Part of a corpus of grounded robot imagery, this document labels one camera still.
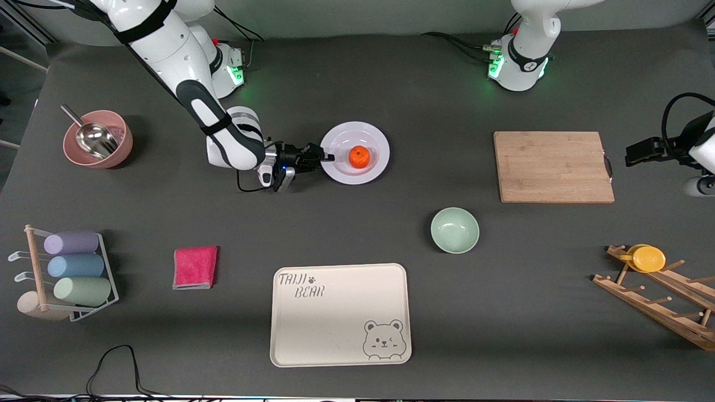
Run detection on white round plate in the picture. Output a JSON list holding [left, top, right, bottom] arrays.
[[320, 121, 390, 185]]

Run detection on wooden cutting board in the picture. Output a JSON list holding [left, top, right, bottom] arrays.
[[494, 131, 615, 204]]

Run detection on yellow cup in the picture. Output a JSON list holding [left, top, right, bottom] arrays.
[[620, 244, 666, 273]]

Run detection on pink folded cloth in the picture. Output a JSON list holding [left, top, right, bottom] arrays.
[[172, 246, 219, 290]]

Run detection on green bowl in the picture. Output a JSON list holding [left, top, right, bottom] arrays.
[[430, 207, 480, 255]]

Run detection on wooden peg drying rack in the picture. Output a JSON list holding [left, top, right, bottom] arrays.
[[593, 245, 715, 352]]

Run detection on beige bear print tray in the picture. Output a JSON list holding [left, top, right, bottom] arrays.
[[270, 263, 412, 367]]

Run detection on pink bowl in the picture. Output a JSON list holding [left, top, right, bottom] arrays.
[[63, 110, 134, 169]]

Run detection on metal scoop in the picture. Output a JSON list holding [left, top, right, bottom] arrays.
[[60, 104, 119, 159]]

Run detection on purple cup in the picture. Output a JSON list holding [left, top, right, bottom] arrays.
[[44, 231, 100, 256]]

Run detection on blue cup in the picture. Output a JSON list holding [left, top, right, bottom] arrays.
[[47, 254, 106, 279]]

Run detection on green cup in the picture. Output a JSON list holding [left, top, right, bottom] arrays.
[[54, 276, 112, 307]]

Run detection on wooden rack dowel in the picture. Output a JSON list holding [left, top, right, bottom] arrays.
[[25, 225, 48, 312]]

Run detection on beige cup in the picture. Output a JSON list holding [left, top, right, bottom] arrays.
[[17, 291, 70, 322]]

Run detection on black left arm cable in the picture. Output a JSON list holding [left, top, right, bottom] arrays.
[[661, 92, 715, 141]]

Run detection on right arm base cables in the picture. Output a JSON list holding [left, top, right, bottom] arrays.
[[212, 6, 264, 73]]

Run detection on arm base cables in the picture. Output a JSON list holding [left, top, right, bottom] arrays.
[[212, 6, 264, 73], [422, 11, 523, 63]]

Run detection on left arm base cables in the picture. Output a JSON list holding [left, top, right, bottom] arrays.
[[422, 11, 523, 63]]

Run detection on white wire cup rack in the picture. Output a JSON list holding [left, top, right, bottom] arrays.
[[8, 226, 120, 323]]

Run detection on black floor cable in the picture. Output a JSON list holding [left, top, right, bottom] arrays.
[[0, 344, 269, 402]]

